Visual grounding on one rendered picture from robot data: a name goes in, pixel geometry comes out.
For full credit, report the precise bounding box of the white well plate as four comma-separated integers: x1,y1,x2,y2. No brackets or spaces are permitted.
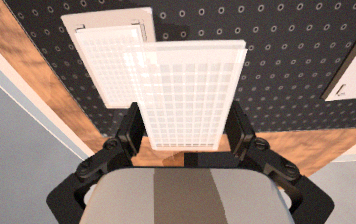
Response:
74,24,143,106
122,40,247,150

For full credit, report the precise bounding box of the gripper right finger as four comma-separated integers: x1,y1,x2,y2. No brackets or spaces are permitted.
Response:
224,101,335,224

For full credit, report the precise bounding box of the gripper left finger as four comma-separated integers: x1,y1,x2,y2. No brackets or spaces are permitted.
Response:
46,102,145,224

